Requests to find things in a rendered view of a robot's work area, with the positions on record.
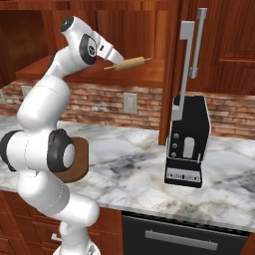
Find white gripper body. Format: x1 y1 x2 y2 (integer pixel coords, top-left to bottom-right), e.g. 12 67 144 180
105 46 126 66

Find wooden rolling pin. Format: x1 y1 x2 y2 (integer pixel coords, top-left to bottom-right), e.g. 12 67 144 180
104 56 153 72

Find wooden upper cabinet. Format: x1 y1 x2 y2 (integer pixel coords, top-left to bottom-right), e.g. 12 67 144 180
0 0 167 89

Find wooden cabinet door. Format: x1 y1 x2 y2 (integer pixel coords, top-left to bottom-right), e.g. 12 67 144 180
180 0 255 96
157 0 183 146

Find brown wooden cutting board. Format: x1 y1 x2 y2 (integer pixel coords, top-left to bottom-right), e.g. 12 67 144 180
53 135 91 184

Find black coffee machine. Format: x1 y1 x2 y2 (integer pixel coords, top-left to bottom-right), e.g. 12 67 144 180
163 95 213 189

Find wooden lower cabinets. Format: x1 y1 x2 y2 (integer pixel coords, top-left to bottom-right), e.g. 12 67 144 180
0 189 125 255

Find black dishwasher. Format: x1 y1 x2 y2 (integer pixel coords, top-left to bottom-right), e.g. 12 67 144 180
121 211 251 255

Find grey wall outlet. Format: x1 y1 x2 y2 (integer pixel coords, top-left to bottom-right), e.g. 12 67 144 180
123 92 138 116
20 85 34 100

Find grey drawer handle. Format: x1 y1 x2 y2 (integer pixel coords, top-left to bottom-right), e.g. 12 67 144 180
50 232 64 243

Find grey dishwasher handle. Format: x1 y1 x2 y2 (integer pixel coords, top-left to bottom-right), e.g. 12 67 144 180
144 229 219 251

